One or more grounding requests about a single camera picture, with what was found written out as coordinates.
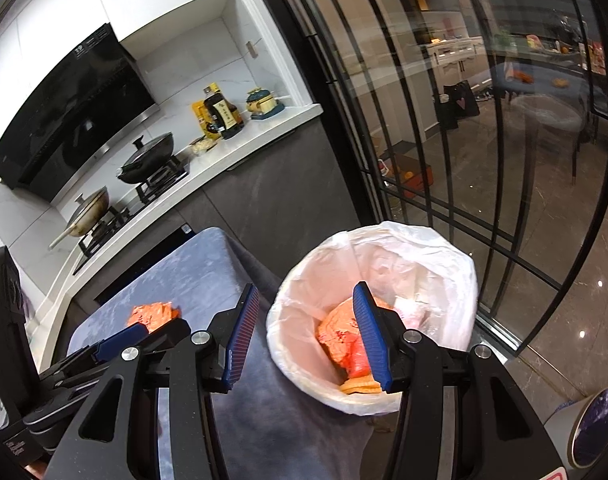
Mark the orange cardboard box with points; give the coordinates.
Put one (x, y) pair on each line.
(411, 177)

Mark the black wok with lid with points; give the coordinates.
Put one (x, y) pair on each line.
(149, 157)

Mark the white wall cabinet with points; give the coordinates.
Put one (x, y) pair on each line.
(59, 5)

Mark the wall socket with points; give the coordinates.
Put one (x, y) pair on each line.
(252, 50)

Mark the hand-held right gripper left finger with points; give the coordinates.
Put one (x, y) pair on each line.
(244, 340)

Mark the dark soy sauce bottle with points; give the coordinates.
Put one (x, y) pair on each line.
(224, 115)

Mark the yellow noodle packet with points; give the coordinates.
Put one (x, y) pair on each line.
(200, 115)

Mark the grey device with dark disc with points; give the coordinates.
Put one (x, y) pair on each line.
(598, 425)

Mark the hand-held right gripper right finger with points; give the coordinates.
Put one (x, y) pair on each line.
(371, 340)

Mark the blue table cloth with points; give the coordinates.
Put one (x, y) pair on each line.
(204, 270)

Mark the orange plastic bag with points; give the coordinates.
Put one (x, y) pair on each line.
(341, 335)
(151, 315)

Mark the spice jar set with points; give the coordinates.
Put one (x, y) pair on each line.
(264, 105)

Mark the black range hood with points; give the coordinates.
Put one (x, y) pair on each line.
(69, 125)

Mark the orange waffle sponge cloth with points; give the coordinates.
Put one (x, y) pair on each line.
(359, 386)

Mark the pan with glass lid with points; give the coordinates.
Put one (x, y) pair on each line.
(89, 207)

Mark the bin with white liner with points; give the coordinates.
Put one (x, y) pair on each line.
(433, 260)

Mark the black framed glass door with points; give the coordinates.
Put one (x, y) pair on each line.
(483, 110)

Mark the grey kitchen base cabinet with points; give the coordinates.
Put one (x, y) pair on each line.
(284, 185)

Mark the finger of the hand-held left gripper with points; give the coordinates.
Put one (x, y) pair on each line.
(119, 341)
(171, 335)

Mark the black gas stove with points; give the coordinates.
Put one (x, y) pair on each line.
(159, 176)

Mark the black bag with heart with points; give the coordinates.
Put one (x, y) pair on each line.
(456, 105)

